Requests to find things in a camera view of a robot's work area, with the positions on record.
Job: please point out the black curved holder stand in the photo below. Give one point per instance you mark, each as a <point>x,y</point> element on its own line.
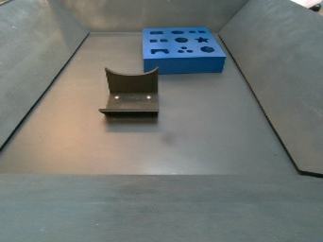
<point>132,93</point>

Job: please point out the blue shape sorter block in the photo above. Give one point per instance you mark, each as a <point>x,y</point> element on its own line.
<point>182,50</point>

